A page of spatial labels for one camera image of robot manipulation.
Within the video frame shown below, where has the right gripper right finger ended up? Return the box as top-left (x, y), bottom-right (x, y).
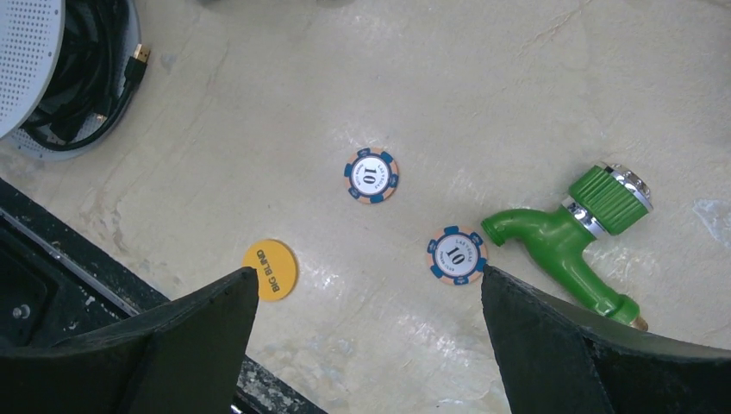
top-left (481, 266), bottom-right (730, 413)

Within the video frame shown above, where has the blue ten chip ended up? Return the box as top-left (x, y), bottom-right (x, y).
top-left (343, 147), bottom-right (400, 204)
top-left (426, 225), bottom-right (488, 285)

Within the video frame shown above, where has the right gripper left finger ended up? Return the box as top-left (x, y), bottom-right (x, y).
top-left (1, 267), bottom-right (259, 413)

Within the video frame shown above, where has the black table front rail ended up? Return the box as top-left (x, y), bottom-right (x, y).
top-left (1, 182), bottom-right (318, 413)

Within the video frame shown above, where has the left blue ten chip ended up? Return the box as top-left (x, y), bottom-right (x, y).
top-left (343, 147), bottom-right (400, 204)

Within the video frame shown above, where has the green plastic faucet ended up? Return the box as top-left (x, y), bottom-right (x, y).
top-left (481, 162), bottom-right (653, 331)

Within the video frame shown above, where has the black coiled usb cable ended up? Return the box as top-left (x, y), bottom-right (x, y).
top-left (22, 0), bottom-right (153, 153)

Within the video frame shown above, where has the yellow big blind button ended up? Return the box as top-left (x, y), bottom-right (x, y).
top-left (242, 239), bottom-right (298, 302)

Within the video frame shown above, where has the right blue ten chip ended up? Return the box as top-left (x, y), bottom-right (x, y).
top-left (426, 225), bottom-right (488, 285)

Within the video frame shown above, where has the white perforated cable spool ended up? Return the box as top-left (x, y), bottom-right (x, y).
top-left (1, 0), bottom-right (151, 161)

